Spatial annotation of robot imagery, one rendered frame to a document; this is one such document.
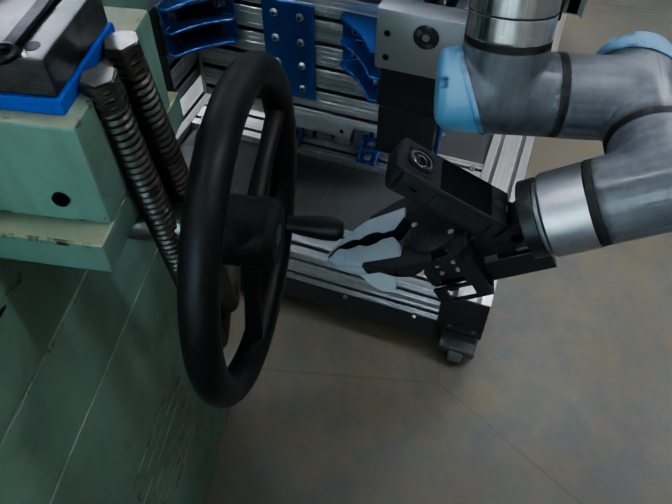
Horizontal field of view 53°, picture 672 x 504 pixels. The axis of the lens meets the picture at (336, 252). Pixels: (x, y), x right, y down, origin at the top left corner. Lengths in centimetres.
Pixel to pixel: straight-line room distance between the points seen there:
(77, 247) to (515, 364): 111
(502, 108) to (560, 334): 98
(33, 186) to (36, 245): 4
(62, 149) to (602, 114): 43
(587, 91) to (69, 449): 59
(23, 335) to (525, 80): 47
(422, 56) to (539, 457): 81
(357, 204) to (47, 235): 97
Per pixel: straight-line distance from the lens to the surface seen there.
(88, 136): 46
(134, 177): 51
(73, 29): 47
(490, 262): 63
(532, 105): 61
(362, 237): 65
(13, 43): 45
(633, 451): 145
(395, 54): 93
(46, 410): 68
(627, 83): 63
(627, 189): 57
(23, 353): 62
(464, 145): 157
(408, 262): 60
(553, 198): 58
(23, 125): 47
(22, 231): 53
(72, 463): 75
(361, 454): 133
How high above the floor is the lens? 123
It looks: 50 degrees down
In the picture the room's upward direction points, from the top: straight up
